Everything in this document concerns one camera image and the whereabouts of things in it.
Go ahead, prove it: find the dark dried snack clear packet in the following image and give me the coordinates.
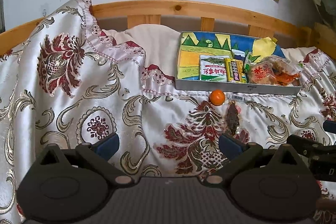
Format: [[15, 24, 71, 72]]
[[225, 94, 246, 136]]

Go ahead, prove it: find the wooden bed headboard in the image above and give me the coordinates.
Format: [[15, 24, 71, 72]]
[[0, 0, 336, 56]]

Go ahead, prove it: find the floral satin blanket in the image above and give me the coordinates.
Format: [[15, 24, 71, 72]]
[[0, 0, 336, 224]]

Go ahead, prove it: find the green and white snack packet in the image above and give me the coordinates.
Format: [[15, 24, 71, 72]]
[[199, 55, 228, 81]]

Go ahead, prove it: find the green stick snack packet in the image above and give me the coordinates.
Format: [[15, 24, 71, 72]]
[[243, 52, 261, 74]]

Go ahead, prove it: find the clear packet with red print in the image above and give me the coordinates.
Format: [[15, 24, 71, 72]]
[[247, 61, 276, 84]]

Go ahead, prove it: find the yellow snack packet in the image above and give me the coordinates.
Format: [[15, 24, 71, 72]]
[[267, 55, 298, 75], [224, 57, 248, 83]]

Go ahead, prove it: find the small orange tangerine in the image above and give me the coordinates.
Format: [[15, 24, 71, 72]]
[[210, 90, 226, 106]]

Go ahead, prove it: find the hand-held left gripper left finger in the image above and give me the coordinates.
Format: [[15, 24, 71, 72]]
[[39, 133, 139, 187]]

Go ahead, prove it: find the white pillow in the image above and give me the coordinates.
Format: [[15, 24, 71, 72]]
[[101, 25, 182, 77]]

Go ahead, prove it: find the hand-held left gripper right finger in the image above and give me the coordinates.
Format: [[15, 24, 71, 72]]
[[203, 133, 300, 187]]

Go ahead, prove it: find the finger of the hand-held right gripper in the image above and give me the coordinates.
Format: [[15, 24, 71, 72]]
[[323, 120, 336, 134], [287, 134, 324, 157]]

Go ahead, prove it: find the box with dragon drawing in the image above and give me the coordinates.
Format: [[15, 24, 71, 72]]
[[175, 31, 302, 96]]

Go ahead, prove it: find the blue and white snack packet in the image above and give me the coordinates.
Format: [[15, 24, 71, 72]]
[[231, 49, 248, 60]]

